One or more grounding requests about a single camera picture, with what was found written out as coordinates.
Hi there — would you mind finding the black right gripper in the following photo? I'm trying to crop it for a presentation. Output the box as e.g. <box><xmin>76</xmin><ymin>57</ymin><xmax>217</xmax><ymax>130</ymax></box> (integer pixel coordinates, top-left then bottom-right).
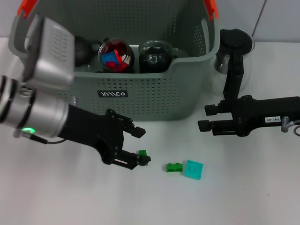
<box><xmin>198</xmin><ymin>95</ymin><xmax>300</xmax><ymax>137</ymax></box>

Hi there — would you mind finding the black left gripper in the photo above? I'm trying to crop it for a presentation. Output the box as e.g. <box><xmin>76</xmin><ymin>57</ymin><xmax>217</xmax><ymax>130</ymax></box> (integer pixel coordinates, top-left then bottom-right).
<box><xmin>56</xmin><ymin>104</ymin><xmax>151</xmax><ymax>171</ymax></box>

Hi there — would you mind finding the green two-stud brick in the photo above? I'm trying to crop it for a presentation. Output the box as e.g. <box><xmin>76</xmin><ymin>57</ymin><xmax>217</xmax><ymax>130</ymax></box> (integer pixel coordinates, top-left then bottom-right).
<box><xmin>166</xmin><ymin>163</ymin><xmax>183</xmax><ymax>173</ymax></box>

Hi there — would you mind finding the glass jar with bricks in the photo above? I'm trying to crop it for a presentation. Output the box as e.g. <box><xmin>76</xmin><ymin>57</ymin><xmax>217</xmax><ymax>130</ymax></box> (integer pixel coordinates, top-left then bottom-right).
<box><xmin>97</xmin><ymin>37</ymin><xmax>136</xmax><ymax>74</ymax></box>

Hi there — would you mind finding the glass teacup black sleeve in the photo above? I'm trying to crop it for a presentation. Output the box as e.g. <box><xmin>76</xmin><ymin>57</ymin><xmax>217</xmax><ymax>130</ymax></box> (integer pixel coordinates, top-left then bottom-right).
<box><xmin>138</xmin><ymin>52</ymin><xmax>172</xmax><ymax>74</ymax></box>
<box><xmin>138</xmin><ymin>39</ymin><xmax>181</xmax><ymax>62</ymax></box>

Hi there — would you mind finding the blue square plate brick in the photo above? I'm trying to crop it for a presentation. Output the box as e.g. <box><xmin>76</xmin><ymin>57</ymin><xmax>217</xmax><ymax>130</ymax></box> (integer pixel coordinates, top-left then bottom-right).
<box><xmin>102</xmin><ymin>50</ymin><xmax>120</xmax><ymax>64</ymax></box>

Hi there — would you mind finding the grey perforated storage basket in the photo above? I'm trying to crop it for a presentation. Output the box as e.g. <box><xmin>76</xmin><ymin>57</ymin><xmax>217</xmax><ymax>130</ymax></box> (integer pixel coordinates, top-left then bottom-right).
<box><xmin>8</xmin><ymin>0</ymin><xmax>221</xmax><ymax>122</ymax></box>

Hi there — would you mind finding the teal square plate brick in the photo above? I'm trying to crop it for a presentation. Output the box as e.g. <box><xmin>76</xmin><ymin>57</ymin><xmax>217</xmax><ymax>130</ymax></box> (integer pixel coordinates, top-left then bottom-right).
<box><xmin>184</xmin><ymin>160</ymin><xmax>204</xmax><ymax>180</ymax></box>

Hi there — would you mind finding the glass coffee pot black lid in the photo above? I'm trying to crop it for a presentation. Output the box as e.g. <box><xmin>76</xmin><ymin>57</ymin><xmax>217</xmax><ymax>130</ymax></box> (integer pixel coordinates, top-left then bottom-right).
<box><xmin>206</xmin><ymin>28</ymin><xmax>255</xmax><ymax>105</ymax></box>

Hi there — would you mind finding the black clay teapot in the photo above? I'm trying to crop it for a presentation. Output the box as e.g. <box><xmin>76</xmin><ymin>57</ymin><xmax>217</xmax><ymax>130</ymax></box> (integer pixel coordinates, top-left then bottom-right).
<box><xmin>74</xmin><ymin>35</ymin><xmax>103</xmax><ymax>67</ymax></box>

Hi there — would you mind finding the right gripper cable connector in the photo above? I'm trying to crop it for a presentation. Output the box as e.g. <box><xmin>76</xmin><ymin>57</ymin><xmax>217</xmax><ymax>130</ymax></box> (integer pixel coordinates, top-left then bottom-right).
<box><xmin>281</xmin><ymin>116</ymin><xmax>300</xmax><ymax>136</ymax></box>

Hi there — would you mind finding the gripper cable connector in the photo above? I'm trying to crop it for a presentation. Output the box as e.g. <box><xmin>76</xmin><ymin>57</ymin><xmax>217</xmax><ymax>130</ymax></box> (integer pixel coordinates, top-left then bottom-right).
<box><xmin>281</xmin><ymin>116</ymin><xmax>300</xmax><ymax>136</ymax></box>
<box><xmin>13</xmin><ymin>130</ymin><xmax>33</xmax><ymax>139</ymax></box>

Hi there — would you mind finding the left gripper cable connector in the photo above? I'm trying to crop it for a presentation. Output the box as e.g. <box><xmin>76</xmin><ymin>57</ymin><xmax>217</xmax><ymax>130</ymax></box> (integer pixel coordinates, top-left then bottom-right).
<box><xmin>13</xmin><ymin>130</ymin><xmax>33</xmax><ymax>139</ymax></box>

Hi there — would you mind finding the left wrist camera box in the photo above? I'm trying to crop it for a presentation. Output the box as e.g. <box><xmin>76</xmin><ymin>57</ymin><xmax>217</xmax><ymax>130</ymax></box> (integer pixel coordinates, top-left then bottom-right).
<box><xmin>22</xmin><ymin>16</ymin><xmax>75</xmax><ymax>90</ymax></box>

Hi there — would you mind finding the orange basket handle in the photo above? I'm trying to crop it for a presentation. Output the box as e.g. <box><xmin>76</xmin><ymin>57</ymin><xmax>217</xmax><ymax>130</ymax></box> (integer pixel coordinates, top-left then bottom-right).
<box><xmin>16</xmin><ymin>0</ymin><xmax>220</xmax><ymax>21</ymax></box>

